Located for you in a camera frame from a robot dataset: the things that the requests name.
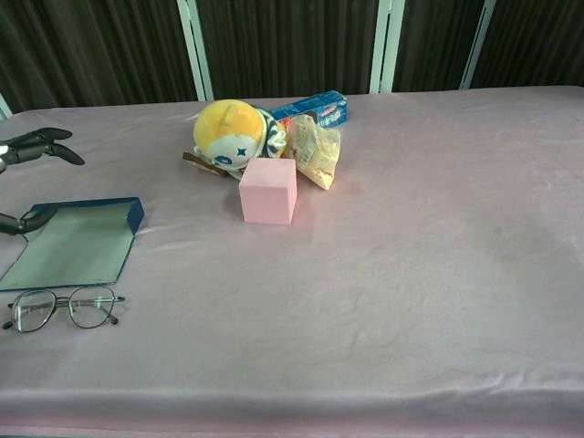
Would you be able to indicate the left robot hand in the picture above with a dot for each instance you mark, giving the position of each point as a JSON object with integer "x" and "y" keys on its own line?
{"x": 32, "y": 143}

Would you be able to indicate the blue glasses case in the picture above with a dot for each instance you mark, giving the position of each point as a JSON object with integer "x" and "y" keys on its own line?
{"x": 77, "y": 246}

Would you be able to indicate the thin metal eyeglasses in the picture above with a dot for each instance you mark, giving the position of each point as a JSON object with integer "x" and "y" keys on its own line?
{"x": 69, "y": 301}

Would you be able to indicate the blue cardboard snack box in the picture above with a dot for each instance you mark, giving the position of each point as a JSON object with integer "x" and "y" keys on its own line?
{"x": 319, "y": 107}

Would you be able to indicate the dark folding screen panel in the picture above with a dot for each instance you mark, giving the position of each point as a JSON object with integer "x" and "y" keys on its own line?
{"x": 292, "y": 45}
{"x": 433, "y": 43}
{"x": 534, "y": 41}
{"x": 91, "y": 50}

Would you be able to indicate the brown snack wrapper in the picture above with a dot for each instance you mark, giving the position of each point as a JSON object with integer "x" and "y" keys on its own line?
{"x": 196, "y": 159}

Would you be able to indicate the yellow plush toy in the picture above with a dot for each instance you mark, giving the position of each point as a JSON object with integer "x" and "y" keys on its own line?
{"x": 228, "y": 128}

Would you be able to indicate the pink foam cube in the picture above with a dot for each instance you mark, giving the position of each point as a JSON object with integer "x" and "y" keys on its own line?
{"x": 267, "y": 196}

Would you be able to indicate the clear bag of snacks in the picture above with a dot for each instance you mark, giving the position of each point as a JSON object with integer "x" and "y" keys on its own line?
{"x": 319, "y": 155}

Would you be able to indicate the pink tablecloth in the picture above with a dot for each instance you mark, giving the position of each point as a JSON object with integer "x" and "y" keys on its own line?
{"x": 388, "y": 274}

